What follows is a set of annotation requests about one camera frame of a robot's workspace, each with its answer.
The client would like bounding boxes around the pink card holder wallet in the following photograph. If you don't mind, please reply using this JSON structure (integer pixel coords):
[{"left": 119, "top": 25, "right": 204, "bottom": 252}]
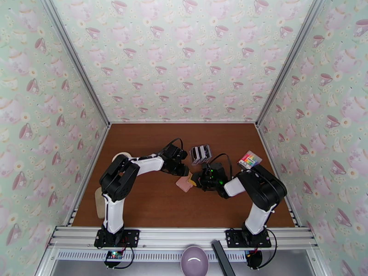
[{"left": 175, "top": 175, "right": 194, "bottom": 193}]

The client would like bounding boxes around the colourful sticky notes pack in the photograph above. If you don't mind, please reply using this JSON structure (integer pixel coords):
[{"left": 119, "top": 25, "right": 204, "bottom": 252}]
[{"left": 237, "top": 150, "right": 263, "bottom": 170}]

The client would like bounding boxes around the beige masking tape roll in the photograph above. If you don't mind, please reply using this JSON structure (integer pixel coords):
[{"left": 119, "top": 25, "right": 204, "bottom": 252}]
[{"left": 111, "top": 151, "right": 131, "bottom": 163}]

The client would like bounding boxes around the purple bowl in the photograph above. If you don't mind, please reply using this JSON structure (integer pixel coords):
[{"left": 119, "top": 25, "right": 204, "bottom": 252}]
[{"left": 180, "top": 245, "right": 210, "bottom": 276}]

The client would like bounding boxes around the black flat bar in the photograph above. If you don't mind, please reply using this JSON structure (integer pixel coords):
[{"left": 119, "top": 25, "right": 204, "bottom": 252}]
[{"left": 211, "top": 240, "right": 236, "bottom": 276}]

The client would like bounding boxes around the beige oblong object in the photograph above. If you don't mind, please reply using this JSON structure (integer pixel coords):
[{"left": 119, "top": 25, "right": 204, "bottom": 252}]
[{"left": 95, "top": 187, "right": 107, "bottom": 220}]

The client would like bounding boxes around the small circuit board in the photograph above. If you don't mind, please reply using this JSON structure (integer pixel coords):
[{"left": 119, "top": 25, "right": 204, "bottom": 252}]
[{"left": 104, "top": 250, "right": 125, "bottom": 262}]

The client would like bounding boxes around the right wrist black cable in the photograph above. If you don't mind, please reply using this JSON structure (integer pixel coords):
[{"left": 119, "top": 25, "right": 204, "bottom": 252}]
[{"left": 210, "top": 153, "right": 234, "bottom": 179}]

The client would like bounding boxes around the aluminium back rail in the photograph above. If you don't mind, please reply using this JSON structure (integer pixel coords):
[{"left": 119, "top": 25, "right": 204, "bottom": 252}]
[{"left": 109, "top": 120, "right": 259, "bottom": 125}]

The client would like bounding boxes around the aluminium front frame rail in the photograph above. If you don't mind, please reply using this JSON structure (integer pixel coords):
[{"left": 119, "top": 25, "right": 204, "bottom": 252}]
[{"left": 47, "top": 226, "right": 320, "bottom": 251}]

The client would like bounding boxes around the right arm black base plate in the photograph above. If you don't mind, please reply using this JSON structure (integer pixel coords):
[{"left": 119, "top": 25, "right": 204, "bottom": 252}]
[{"left": 225, "top": 228, "right": 272, "bottom": 249}]

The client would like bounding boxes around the aluminium side rail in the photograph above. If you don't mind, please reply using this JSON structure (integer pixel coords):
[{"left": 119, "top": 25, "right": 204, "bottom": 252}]
[
  {"left": 256, "top": 124, "right": 300, "bottom": 228},
  {"left": 65, "top": 124, "right": 112, "bottom": 227}
]

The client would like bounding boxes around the perforated white cable duct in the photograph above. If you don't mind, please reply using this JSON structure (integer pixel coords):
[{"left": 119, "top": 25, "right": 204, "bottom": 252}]
[{"left": 56, "top": 250, "right": 248, "bottom": 262}]

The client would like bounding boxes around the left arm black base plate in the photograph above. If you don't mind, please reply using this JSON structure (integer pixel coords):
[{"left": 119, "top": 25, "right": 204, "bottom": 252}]
[{"left": 94, "top": 229, "right": 140, "bottom": 248}]

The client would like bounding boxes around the right base black cable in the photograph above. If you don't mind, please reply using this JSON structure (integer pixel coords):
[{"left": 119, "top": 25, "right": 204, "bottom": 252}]
[{"left": 257, "top": 227, "right": 278, "bottom": 270}]

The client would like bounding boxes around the base black cable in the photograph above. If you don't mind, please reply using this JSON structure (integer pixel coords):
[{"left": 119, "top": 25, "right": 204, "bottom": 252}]
[
  {"left": 103, "top": 245, "right": 138, "bottom": 270},
  {"left": 257, "top": 227, "right": 278, "bottom": 270}
]

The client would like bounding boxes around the left base black cable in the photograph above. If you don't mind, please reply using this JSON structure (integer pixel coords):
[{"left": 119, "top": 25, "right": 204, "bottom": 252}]
[{"left": 103, "top": 245, "right": 138, "bottom": 270}]

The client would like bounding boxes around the aluminium corner post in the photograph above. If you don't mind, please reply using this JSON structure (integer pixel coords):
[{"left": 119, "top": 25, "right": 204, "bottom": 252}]
[
  {"left": 255, "top": 0, "right": 329, "bottom": 128},
  {"left": 39, "top": 0, "right": 112, "bottom": 127}
]

